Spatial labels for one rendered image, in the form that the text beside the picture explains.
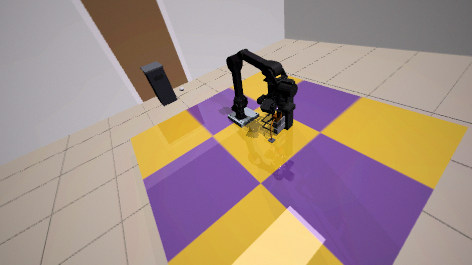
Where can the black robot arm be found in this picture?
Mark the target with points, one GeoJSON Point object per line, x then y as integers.
{"type": "Point", "coordinates": [270, 69]}

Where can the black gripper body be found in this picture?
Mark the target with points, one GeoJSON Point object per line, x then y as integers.
{"type": "Point", "coordinates": [287, 107]}

